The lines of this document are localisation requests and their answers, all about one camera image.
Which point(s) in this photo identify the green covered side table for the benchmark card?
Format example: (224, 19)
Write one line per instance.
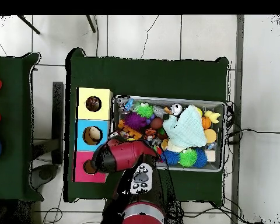
(9, 102)

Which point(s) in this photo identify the small orange basketball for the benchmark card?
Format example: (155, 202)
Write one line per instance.
(206, 122)

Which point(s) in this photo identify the green fuzzy monster toy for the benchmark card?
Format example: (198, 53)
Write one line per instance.
(188, 157)

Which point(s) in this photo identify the black tripod leg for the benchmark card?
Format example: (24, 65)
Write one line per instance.
(28, 24)
(91, 23)

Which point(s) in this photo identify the orange plastic grid block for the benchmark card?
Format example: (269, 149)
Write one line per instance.
(129, 129)

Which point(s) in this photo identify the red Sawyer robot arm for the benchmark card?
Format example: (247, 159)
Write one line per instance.
(130, 154)

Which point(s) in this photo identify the large blue spiky ball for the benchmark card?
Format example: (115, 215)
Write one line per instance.
(171, 157)

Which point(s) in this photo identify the pale orange round sponge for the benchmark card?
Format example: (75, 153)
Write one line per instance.
(210, 136)

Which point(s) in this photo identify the mint green knitted cloth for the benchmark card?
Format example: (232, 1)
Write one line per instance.
(186, 127)

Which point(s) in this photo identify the purple spiky ball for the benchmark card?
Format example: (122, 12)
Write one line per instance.
(135, 121)

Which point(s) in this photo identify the clear shallow bin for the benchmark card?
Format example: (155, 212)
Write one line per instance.
(213, 164)

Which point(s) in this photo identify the dark green table cloth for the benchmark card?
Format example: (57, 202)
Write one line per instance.
(144, 74)

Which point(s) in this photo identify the green spiky ball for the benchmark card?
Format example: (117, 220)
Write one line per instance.
(144, 111)

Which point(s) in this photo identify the crushed plastic water bottle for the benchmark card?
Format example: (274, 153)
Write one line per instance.
(123, 103)

